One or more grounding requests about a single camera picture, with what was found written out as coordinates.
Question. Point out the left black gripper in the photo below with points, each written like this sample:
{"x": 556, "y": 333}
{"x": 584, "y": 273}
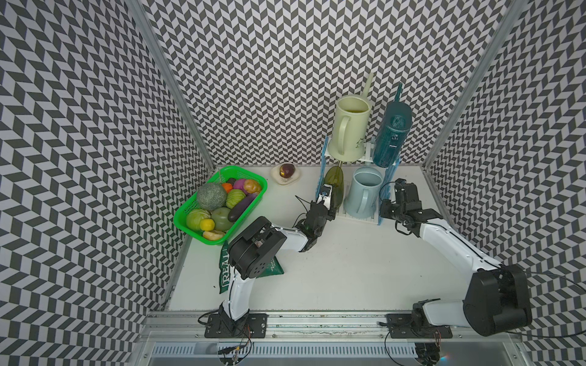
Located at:
{"x": 332, "y": 213}

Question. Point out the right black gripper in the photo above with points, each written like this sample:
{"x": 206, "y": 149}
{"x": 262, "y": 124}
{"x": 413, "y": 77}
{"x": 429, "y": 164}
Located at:
{"x": 384, "y": 209}

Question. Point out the light blue watering can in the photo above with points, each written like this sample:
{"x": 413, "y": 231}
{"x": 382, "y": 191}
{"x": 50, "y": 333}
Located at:
{"x": 363, "y": 193}

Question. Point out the blue white slatted shelf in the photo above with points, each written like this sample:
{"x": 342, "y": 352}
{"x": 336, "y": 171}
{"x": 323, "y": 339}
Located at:
{"x": 386, "y": 191}

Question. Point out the olive transparent watering can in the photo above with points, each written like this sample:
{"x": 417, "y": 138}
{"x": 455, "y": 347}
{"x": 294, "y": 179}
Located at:
{"x": 335, "y": 178}

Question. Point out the teal transparent watering can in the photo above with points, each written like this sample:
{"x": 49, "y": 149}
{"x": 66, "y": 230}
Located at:
{"x": 395, "y": 127}

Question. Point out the cream watering can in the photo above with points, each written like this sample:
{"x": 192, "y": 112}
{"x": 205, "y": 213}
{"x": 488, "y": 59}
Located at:
{"x": 350, "y": 124}

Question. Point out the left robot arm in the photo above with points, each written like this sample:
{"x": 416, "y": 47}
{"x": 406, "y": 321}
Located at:
{"x": 250, "y": 253}

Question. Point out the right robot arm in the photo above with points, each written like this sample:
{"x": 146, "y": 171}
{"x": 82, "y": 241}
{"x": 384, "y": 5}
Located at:
{"x": 497, "y": 298}

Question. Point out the green chips bag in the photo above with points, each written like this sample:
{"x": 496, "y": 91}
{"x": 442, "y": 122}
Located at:
{"x": 274, "y": 268}

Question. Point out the clear bowl with plum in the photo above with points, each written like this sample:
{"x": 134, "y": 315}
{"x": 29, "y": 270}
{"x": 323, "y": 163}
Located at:
{"x": 285, "y": 174}

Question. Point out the brown potato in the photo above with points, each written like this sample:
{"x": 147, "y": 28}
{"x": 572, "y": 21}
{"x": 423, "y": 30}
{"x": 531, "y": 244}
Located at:
{"x": 251, "y": 186}

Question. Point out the purple eggplant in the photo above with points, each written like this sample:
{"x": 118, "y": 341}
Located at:
{"x": 237, "y": 211}

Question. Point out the purple onion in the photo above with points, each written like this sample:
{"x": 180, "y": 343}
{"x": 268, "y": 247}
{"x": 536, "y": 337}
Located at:
{"x": 239, "y": 184}

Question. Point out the light green cabbage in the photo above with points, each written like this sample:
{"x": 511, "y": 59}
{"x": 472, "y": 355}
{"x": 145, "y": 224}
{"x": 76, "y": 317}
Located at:
{"x": 234, "y": 197}

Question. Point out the green apple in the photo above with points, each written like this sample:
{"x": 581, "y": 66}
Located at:
{"x": 221, "y": 218}

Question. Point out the orange carrot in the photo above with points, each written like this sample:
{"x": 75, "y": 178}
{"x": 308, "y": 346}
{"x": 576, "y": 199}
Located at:
{"x": 227, "y": 187}

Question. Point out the sliced peach half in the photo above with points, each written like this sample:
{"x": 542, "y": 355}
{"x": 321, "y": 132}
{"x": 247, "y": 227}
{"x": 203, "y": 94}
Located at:
{"x": 213, "y": 235}

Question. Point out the yellow lemon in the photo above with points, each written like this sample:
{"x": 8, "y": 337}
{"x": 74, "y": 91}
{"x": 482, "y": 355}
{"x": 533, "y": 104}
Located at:
{"x": 207, "y": 224}

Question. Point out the dark green melon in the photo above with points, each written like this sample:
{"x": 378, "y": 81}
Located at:
{"x": 211, "y": 196}

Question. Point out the green plastic basket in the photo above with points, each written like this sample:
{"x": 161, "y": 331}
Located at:
{"x": 227, "y": 174}

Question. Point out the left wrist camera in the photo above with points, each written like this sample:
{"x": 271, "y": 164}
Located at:
{"x": 324, "y": 196}

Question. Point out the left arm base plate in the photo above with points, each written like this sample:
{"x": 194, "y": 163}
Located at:
{"x": 221, "y": 326}

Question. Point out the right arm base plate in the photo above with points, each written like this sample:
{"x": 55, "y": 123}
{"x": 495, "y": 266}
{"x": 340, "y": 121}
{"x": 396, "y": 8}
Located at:
{"x": 408, "y": 326}

